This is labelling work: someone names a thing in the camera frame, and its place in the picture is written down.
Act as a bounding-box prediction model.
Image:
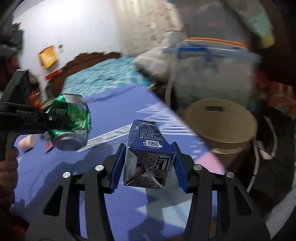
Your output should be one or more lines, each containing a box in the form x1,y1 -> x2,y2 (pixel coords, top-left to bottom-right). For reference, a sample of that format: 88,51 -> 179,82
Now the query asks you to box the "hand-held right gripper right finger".
171,142 -> 271,241

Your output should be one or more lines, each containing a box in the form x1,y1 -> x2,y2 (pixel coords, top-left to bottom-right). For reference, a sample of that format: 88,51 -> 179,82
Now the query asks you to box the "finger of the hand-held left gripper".
43,108 -> 71,127

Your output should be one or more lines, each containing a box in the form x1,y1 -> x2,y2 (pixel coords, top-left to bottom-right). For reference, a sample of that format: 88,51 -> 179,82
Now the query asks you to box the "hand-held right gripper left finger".
28,143 -> 126,241

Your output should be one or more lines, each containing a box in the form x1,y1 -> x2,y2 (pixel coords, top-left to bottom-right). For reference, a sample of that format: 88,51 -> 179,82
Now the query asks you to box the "pink paper cup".
18,136 -> 35,149

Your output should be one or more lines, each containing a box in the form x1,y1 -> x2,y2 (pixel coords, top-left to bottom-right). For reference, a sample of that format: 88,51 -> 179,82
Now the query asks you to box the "crushed green drink can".
47,93 -> 92,151

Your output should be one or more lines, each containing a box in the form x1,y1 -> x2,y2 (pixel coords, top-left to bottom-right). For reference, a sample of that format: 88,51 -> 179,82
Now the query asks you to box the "blue milk carton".
123,120 -> 174,189

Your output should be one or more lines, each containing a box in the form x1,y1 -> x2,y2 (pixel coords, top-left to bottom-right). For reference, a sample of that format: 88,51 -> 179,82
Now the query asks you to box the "person's left forearm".
0,182 -> 29,241

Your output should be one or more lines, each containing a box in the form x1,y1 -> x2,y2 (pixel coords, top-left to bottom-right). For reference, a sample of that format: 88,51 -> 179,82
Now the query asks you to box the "person's left hand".
0,147 -> 19,186

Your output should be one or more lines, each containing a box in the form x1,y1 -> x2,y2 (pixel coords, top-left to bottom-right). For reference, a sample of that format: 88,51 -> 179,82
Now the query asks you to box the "blue printed blanket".
9,85 -> 228,241

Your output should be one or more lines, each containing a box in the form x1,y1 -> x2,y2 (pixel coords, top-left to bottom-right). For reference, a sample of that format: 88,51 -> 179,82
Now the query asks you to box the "carved wooden headboard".
46,51 -> 122,93

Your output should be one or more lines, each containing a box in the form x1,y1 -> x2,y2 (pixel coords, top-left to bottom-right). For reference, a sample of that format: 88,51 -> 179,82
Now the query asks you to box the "teal patterned quilt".
61,56 -> 160,98

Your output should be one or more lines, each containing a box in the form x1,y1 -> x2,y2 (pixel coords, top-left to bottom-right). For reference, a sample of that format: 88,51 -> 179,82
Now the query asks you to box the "dark cloth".
0,22 -> 25,57

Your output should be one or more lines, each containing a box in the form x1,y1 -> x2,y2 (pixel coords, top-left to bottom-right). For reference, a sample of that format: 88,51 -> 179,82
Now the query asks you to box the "clear storage box orange lid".
163,38 -> 263,112

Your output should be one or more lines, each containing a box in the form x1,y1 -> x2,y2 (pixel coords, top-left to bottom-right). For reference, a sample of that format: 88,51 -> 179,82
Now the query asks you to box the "grey patterned blanket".
134,45 -> 183,88

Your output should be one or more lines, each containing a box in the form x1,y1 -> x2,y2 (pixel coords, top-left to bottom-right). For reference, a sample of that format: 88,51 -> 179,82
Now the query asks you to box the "red patterned cloth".
265,76 -> 296,110

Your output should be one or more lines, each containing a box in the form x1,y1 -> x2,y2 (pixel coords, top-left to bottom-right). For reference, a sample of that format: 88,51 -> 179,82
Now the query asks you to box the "beige leaf-print curtain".
119,0 -> 185,56

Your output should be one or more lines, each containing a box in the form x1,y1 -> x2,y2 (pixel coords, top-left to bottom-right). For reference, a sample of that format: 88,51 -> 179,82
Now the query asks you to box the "white container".
166,30 -> 184,45

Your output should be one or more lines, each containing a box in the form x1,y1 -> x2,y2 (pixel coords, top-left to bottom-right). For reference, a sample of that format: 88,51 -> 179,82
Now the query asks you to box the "light printed cloth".
222,0 -> 275,49

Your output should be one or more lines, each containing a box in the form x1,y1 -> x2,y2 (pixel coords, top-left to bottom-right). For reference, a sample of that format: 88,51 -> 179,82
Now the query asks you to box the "hanging wall calendar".
38,45 -> 58,69

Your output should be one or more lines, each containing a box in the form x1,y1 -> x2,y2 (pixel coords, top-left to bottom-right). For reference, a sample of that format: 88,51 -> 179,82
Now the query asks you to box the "white cable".
247,116 -> 278,193

